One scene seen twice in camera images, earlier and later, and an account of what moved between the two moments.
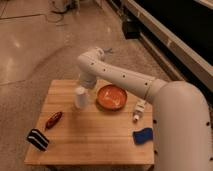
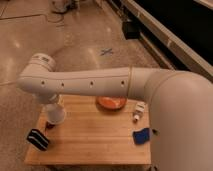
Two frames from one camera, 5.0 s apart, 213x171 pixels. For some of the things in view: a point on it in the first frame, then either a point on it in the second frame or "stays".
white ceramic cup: [81, 97] to [55, 113]
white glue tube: [139, 109] stays
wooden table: [105, 124] stays
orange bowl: [111, 97] stays
